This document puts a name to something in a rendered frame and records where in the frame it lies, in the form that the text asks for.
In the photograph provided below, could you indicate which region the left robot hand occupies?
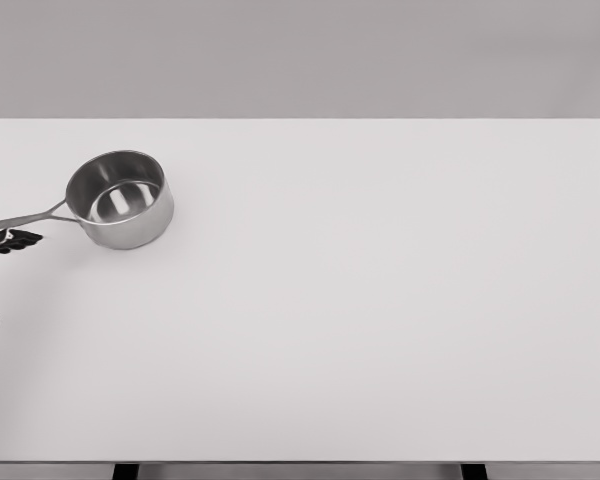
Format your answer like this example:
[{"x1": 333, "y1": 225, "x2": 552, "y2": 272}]
[{"x1": 0, "y1": 227, "x2": 45, "y2": 327}]

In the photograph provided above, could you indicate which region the silver saucepan with long handle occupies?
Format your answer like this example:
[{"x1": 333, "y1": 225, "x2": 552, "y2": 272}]
[{"x1": 0, "y1": 148, "x2": 176, "y2": 251}]

